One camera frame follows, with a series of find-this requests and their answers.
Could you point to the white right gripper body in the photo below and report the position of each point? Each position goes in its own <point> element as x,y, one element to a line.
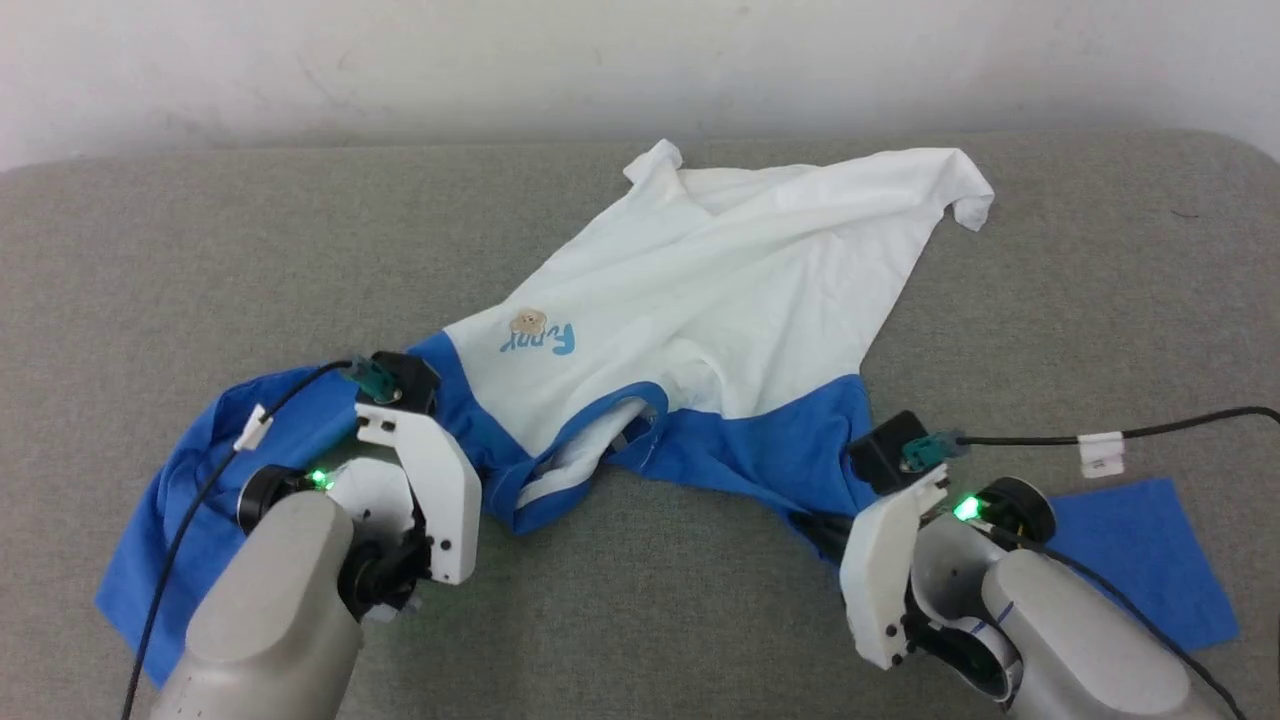
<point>875,580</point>

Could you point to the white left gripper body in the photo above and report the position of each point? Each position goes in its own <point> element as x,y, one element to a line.
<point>445,490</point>

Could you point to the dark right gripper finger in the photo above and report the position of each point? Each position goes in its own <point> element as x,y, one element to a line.
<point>828,535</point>

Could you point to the blue and white t-shirt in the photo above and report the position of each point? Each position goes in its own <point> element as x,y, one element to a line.
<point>720,290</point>

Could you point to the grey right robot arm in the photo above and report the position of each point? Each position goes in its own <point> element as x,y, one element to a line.
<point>1070,640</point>

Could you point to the grey fabric sofa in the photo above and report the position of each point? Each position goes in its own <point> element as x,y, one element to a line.
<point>640,600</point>

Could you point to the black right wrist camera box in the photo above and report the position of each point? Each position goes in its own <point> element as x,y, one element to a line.
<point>885,450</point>

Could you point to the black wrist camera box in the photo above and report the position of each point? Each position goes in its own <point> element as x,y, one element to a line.
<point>885,450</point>
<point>410,378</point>

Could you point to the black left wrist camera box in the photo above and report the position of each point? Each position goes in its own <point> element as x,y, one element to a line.
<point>410,378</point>

